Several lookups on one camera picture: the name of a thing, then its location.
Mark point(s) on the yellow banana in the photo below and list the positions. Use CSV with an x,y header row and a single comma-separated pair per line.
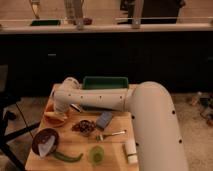
x,y
55,116

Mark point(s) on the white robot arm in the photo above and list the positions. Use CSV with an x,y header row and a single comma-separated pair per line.
x,y
155,123

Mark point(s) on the orange red bowl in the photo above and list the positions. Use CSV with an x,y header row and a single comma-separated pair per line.
x,y
51,121

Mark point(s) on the dark maroon bowl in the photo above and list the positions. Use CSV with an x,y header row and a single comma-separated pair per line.
x,y
42,136

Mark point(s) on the green plastic tray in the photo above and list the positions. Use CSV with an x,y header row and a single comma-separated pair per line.
x,y
104,82

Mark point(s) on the blue sponge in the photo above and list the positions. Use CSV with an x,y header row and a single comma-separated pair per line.
x,y
104,119

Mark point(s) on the bunch of dark grapes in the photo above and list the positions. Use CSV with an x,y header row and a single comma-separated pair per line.
x,y
84,127

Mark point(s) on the silver fork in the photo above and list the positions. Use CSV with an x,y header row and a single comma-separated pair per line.
x,y
102,137

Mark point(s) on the white cylindrical cup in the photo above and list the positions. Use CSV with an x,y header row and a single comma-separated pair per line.
x,y
131,152

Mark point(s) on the green chili pepper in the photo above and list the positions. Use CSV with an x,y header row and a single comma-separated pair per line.
x,y
65,158

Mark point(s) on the white paper napkin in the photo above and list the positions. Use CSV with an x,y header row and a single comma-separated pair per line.
x,y
45,147

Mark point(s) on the black office chair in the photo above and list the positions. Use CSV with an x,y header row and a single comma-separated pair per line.
x,y
7,98

